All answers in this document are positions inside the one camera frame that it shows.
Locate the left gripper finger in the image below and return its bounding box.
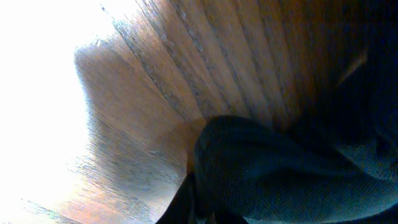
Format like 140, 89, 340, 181
156, 172, 198, 224

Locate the black polo shirt white logo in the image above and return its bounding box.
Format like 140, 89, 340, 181
194, 1, 397, 223

